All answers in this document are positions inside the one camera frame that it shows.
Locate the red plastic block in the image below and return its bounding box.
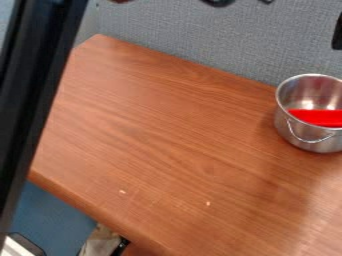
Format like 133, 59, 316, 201
288, 109, 342, 128

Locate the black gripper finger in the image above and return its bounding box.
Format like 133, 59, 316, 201
331, 13, 342, 50

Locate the metal pot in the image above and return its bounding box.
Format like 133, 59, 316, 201
273, 74, 342, 153

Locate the white object at corner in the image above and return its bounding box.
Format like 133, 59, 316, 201
0, 237, 34, 256

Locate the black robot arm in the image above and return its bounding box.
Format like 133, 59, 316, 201
0, 0, 342, 256

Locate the crumpled beige cloth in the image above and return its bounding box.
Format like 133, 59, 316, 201
77, 223, 120, 256

